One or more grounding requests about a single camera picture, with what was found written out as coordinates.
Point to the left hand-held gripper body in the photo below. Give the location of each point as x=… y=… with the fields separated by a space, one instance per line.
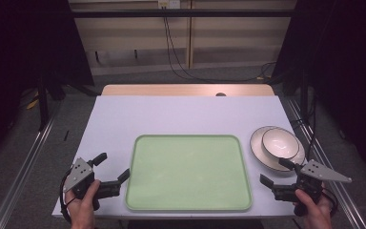
x=80 y=173

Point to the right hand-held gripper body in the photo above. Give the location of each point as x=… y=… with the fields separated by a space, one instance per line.
x=314 y=173

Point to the white bowl with dark rim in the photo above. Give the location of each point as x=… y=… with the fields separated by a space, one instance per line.
x=279 y=143

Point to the white plate with dark rim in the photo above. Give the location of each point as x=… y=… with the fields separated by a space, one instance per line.
x=258 y=149

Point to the person's left hand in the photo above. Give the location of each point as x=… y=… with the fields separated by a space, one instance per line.
x=82 y=210

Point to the person's right hand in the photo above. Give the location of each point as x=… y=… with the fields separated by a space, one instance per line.
x=313 y=211

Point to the small black floor object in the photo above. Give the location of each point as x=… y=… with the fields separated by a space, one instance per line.
x=66 y=135

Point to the light green tray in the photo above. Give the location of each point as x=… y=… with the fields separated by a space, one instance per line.
x=187 y=173

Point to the black metal stand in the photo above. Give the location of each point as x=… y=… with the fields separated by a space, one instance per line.
x=43 y=101

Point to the yellow floor object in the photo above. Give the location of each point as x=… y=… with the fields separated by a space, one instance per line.
x=33 y=101

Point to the wooden table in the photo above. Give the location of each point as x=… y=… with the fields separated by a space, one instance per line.
x=171 y=90

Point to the black curtain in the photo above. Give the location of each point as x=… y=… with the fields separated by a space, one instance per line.
x=346 y=57
x=22 y=41

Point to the black horizontal bar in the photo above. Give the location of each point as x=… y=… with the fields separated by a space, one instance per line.
x=184 y=13

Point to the metal floor rail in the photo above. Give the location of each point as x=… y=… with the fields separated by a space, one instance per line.
x=22 y=171
x=336 y=187

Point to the wooden wall post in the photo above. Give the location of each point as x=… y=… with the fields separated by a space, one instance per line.
x=189 y=38

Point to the white wall outlet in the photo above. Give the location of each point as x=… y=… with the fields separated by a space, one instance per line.
x=169 y=3

